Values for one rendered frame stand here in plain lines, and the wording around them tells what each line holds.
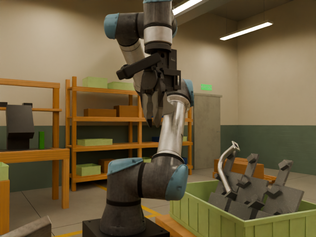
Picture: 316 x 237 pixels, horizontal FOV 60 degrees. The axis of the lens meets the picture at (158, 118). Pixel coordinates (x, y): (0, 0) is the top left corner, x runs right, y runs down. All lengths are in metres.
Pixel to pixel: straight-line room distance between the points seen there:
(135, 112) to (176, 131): 5.13
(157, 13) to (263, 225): 0.78
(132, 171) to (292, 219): 0.62
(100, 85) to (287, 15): 5.49
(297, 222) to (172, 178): 0.54
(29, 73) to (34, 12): 1.22
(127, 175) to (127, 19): 0.48
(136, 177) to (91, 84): 4.89
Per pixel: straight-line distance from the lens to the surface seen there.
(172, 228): 1.41
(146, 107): 0.73
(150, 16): 0.74
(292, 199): 1.26
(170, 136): 0.97
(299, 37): 8.37
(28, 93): 5.93
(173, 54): 0.76
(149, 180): 0.87
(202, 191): 1.63
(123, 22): 0.87
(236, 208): 1.35
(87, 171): 5.69
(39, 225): 0.21
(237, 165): 6.14
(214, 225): 1.18
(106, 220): 0.94
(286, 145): 8.26
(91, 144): 5.65
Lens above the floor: 1.29
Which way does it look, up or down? 1 degrees up
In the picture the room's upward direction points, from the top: straight up
